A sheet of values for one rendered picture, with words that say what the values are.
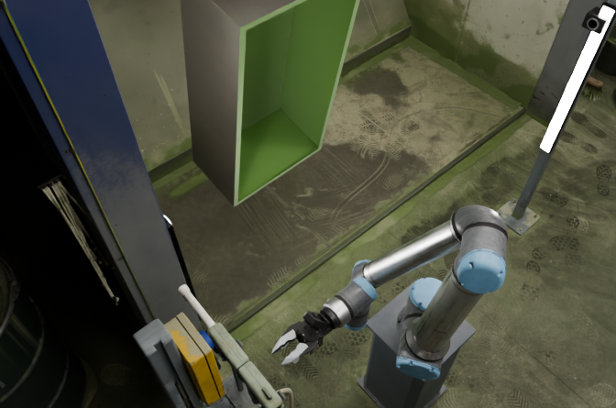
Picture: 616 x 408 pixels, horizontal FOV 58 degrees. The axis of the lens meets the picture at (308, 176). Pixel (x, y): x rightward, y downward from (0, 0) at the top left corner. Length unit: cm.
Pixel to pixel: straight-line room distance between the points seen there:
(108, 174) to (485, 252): 97
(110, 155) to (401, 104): 281
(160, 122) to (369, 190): 134
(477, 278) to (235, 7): 114
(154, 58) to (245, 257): 130
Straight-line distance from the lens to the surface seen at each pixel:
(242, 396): 199
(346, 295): 177
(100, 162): 145
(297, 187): 341
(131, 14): 346
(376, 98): 401
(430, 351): 192
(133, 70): 343
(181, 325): 127
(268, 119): 313
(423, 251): 172
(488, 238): 149
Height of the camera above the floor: 266
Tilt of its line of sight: 49 degrees down
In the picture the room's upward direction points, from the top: 1 degrees counter-clockwise
